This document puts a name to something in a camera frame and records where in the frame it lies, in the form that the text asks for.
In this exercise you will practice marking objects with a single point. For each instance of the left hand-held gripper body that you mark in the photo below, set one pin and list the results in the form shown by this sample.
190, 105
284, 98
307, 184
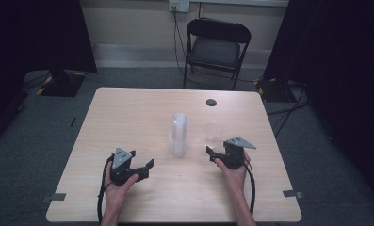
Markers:
121, 171

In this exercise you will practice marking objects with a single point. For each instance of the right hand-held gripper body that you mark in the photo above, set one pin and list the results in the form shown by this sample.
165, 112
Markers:
236, 155

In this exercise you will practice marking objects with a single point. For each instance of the single clear plastic cup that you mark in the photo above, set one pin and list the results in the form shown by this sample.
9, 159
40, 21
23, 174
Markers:
213, 132

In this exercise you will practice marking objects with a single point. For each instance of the stack of clear plastic cups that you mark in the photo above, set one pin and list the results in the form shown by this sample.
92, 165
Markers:
178, 135

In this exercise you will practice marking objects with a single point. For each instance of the person's right hand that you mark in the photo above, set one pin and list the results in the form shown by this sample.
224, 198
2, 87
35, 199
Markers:
235, 177

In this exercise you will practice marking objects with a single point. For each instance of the person's left hand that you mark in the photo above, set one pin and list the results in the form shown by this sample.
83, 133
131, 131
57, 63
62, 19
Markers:
117, 194

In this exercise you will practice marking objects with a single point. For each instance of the dark round table grommet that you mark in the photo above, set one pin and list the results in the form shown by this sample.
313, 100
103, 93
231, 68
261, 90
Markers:
211, 102

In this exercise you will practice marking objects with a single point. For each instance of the grey tape strip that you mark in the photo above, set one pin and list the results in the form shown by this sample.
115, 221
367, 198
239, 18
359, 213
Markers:
56, 197
292, 194

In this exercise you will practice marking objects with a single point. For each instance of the black stand base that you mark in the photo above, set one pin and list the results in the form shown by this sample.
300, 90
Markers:
272, 91
62, 83

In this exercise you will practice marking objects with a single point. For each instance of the black folding chair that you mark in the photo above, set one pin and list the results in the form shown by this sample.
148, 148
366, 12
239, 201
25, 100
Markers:
216, 50

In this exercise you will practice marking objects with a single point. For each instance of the black curtain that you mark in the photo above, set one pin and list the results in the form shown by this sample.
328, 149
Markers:
341, 78
24, 37

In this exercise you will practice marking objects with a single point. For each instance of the white wall socket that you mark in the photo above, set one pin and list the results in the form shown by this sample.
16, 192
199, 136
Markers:
179, 5

